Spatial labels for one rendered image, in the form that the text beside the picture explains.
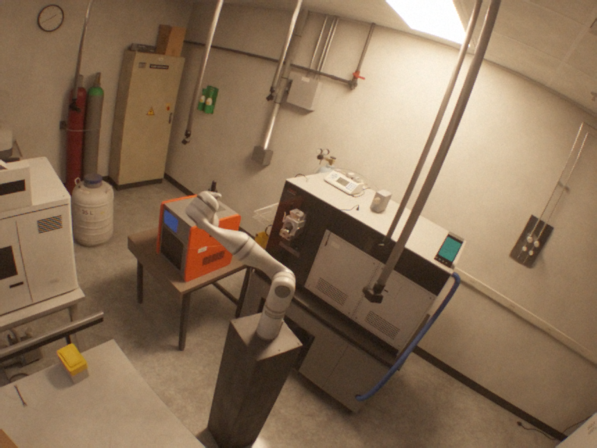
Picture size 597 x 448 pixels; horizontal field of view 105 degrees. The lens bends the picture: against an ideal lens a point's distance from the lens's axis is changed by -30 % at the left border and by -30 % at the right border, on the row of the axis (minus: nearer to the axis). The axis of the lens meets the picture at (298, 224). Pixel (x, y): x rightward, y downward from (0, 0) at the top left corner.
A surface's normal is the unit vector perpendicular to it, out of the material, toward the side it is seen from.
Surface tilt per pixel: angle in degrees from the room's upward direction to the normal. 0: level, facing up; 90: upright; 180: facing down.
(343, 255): 90
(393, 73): 90
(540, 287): 90
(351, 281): 90
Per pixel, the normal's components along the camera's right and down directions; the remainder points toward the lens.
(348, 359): -0.57, 0.21
